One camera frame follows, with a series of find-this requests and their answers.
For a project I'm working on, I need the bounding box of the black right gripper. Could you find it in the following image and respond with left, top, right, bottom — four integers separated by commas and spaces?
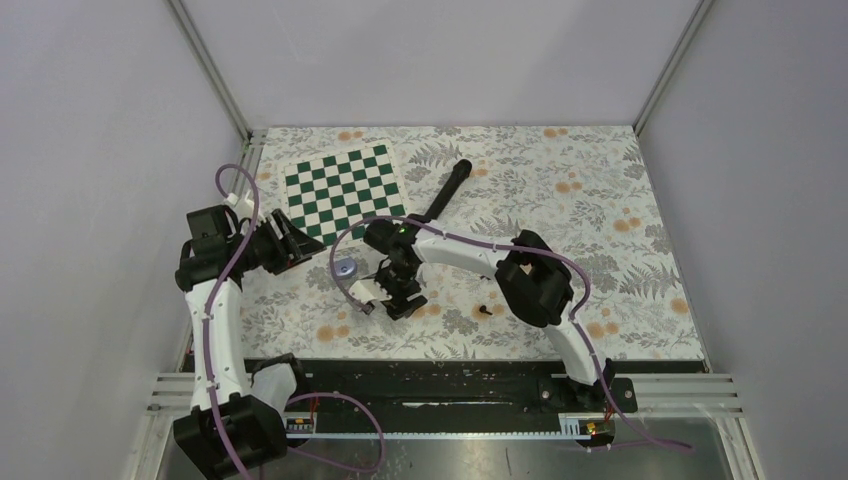
366, 261, 429, 322

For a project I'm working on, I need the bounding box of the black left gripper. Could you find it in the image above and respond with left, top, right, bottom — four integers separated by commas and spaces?
228, 209, 326, 275

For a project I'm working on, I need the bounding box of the purple earbud charging case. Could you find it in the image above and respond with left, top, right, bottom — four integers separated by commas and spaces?
333, 257, 358, 279

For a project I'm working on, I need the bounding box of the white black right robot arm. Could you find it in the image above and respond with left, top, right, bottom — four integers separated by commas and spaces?
349, 218, 614, 412

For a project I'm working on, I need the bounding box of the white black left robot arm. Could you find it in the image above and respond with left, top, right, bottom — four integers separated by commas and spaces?
173, 205, 325, 479

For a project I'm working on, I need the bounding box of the green white checkered board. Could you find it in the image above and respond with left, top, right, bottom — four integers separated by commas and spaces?
280, 141, 408, 247

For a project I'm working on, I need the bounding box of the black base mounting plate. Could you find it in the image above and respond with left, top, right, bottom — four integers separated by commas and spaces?
180, 354, 639, 435

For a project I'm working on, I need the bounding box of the floral patterned table mat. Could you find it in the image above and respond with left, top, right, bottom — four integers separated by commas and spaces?
241, 126, 704, 360

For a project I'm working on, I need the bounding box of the black marker orange cap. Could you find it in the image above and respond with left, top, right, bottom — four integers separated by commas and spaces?
423, 159, 473, 220

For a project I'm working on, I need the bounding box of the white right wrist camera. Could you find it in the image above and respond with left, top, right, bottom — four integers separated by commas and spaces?
349, 279, 388, 315

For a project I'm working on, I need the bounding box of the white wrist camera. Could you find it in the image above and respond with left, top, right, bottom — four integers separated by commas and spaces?
222, 192, 263, 234
349, 279, 388, 315

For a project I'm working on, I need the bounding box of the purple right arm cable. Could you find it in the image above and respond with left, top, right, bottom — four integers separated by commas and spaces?
328, 215, 694, 453

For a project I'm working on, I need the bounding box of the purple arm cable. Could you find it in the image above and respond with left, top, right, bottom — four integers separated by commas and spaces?
328, 215, 694, 453
202, 163, 261, 480

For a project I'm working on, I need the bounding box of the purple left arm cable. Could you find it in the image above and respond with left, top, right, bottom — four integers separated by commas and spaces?
202, 163, 261, 480

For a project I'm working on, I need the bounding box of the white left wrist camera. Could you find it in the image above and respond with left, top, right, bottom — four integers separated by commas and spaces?
222, 192, 263, 234

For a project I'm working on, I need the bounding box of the white slotted cable duct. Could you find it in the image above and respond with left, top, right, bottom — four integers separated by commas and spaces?
282, 405, 614, 440

